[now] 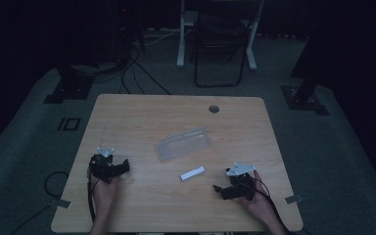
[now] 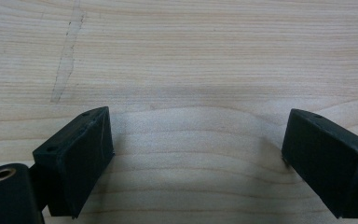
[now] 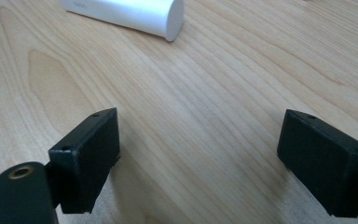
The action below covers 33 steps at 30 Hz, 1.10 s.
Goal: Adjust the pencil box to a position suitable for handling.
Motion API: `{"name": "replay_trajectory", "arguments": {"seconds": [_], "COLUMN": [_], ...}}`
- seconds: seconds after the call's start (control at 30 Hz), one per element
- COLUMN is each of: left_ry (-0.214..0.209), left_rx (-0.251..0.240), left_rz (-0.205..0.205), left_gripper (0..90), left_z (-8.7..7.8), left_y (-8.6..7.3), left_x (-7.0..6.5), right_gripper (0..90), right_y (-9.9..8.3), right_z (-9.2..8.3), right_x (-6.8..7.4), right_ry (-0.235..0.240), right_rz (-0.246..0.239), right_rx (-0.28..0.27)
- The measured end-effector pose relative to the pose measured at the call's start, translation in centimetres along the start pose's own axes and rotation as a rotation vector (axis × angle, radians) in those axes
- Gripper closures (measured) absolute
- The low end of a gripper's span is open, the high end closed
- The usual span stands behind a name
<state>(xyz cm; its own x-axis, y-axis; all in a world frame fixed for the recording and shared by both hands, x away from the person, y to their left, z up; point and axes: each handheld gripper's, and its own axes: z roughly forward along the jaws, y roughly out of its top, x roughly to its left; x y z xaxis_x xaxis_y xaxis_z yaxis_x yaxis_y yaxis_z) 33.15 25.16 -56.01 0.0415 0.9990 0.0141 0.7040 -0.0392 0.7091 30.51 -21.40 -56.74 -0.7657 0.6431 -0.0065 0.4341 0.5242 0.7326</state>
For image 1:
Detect person's left hand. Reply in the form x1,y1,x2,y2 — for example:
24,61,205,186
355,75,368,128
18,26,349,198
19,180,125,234
86,167,123,210

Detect black floor cable loop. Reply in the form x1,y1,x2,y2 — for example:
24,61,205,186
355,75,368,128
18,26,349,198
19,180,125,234
9,170,71,235

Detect black floor cables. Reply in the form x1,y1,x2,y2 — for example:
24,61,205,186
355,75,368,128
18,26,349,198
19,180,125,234
92,42,173,96

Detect clear plastic bag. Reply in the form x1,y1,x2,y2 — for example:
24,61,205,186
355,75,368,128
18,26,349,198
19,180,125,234
154,125,213,163

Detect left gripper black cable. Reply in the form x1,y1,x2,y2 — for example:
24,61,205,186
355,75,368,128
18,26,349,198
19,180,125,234
86,169,101,224

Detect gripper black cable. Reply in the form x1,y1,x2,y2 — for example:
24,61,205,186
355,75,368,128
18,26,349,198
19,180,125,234
86,169,101,224
254,175,303,235

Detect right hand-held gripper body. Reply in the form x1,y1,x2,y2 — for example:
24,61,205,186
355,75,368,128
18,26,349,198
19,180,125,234
224,162,258,202

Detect white tube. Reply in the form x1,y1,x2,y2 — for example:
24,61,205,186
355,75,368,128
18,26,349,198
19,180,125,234
179,165,207,182

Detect person's right hand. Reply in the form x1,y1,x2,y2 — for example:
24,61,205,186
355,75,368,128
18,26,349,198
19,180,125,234
238,169,277,218

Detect grey tape strip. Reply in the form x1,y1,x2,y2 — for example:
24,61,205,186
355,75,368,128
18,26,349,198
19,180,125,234
284,194,304,206
49,198,72,210

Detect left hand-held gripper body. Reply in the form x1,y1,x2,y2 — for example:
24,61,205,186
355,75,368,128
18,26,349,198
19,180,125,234
92,147,122,184

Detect white floor cable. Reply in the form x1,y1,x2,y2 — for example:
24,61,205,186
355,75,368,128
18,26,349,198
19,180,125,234
136,27,182,47

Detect black stand with base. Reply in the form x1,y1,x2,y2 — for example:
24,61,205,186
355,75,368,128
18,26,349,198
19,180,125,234
42,48,96,106
279,19,331,117

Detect black folding chair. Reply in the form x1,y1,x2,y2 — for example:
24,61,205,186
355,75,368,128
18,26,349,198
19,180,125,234
193,0,250,89

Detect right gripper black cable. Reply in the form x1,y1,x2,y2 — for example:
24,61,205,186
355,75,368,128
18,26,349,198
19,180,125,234
254,175,303,235

